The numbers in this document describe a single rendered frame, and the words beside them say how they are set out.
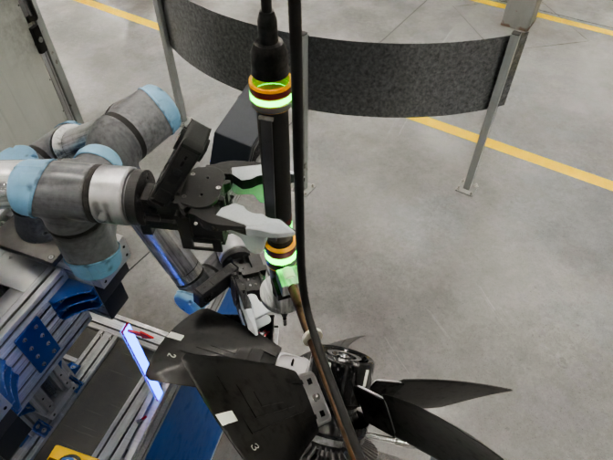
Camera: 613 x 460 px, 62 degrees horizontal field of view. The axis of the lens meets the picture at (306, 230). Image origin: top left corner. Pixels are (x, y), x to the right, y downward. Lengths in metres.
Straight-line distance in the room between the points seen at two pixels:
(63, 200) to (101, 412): 1.56
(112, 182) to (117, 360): 1.64
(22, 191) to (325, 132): 2.88
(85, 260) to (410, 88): 2.06
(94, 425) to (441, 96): 2.09
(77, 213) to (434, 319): 2.06
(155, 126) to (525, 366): 1.95
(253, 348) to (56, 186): 0.52
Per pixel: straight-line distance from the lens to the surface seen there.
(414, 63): 2.53
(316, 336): 0.60
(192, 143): 0.57
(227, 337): 1.06
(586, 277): 2.97
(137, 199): 0.65
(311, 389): 0.92
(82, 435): 2.16
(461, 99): 2.73
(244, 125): 1.44
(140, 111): 1.12
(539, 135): 3.76
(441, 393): 1.13
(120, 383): 2.20
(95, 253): 0.76
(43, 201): 0.70
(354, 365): 0.93
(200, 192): 0.62
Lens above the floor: 2.09
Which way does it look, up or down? 48 degrees down
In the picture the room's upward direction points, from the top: straight up
